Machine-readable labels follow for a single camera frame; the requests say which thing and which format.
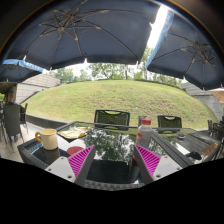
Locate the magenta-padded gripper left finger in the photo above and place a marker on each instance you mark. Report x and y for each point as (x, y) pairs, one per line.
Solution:
(63, 166)

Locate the yellow crumpled packet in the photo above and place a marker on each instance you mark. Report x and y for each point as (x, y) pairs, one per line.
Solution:
(71, 134)

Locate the navy umbrella with blue trim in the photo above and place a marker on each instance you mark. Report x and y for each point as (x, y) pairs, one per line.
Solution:
(16, 71)

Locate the red-capped clear drink bottle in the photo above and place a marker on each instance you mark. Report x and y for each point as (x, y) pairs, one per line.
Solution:
(144, 135)

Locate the large navy patio umbrella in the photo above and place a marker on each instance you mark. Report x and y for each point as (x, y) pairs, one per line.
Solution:
(93, 30)

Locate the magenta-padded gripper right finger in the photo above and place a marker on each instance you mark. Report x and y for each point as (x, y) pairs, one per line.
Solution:
(163, 166)

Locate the dark wicker patio chair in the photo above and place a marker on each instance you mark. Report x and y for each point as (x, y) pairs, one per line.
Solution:
(12, 120)

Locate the flat round red coaster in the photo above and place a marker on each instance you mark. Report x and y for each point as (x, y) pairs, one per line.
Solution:
(74, 150)

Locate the person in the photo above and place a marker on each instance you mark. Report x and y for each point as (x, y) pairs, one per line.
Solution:
(11, 98)

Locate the small dark ashtray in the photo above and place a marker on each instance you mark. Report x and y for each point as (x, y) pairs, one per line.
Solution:
(181, 135)

